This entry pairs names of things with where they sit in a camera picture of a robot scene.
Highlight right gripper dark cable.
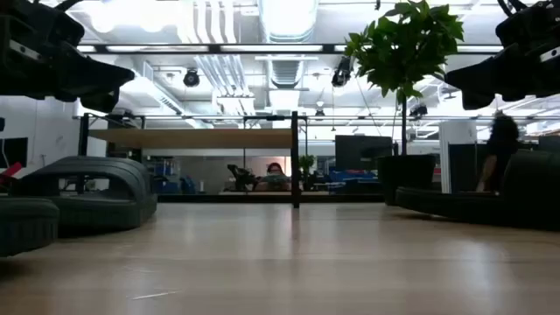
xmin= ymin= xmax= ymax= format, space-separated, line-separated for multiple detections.
xmin=497 ymin=0 xmax=529 ymax=18

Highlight black ceiling spotlight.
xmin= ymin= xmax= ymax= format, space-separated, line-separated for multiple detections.
xmin=331 ymin=56 xmax=354 ymax=88
xmin=182 ymin=68 xmax=201 ymax=88

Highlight dark background monitor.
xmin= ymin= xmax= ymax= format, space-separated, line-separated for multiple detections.
xmin=334 ymin=135 xmax=394 ymax=172

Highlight wooden shelf with black frame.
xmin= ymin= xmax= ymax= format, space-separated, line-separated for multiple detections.
xmin=78 ymin=111 xmax=301 ymax=209

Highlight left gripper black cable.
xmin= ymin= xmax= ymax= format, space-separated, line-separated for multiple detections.
xmin=54 ymin=0 xmax=84 ymax=12

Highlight black aluminium rig frame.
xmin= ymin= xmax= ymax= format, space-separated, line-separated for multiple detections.
xmin=157 ymin=193 xmax=386 ymax=204

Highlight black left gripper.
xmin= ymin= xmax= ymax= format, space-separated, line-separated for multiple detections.
xmin=0 ymin=0 xmax=136 ymax=114

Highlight red plastic part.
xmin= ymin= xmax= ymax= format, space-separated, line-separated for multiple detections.
xmin=0 ymin=161 xmax=23 ymax=187

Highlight standing person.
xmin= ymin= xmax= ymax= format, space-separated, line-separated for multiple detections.
xmin=475 ymin=111 xmax=521 ymax=193

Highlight black overhead light bar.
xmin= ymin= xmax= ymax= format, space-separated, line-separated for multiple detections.
xmin=76 ymin=42 xmax=504 ymax=55

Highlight dark rubber slide sandal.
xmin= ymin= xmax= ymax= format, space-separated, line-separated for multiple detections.
xmin=8 ymin=156 xmax=158 ymax=233
xmin=395 ymin=148 xmax=560 ymax=232
xmin=0 ymin=197 xmax=61 ymax=258

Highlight seated person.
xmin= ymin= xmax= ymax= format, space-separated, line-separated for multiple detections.
xmin=255 ymin=162 xmax=293 ymax=193

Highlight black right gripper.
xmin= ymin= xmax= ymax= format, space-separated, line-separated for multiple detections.
xmin=444 ymin=0 xmax=560 ymax=110

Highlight small background plant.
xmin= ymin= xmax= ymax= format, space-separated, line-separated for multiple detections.
xmin=298 ymin=154 xmax=316 ymax=192

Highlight blue storage crates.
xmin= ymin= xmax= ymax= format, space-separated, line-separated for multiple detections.
xmin=146 ymin=157 xmax=180 ymax=194

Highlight green potted plant black pot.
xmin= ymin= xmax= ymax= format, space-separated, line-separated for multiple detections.
xmin=344 ymin=0 xmax=465 ymax=207

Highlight blue bin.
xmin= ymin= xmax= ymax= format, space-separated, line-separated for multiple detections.
xmin=327 ymin=169 xmax=380 ymax=185

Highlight dark wall screen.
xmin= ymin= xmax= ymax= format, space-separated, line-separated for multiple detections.
xmin=0 ymin=136 xmax=29 ymax=170

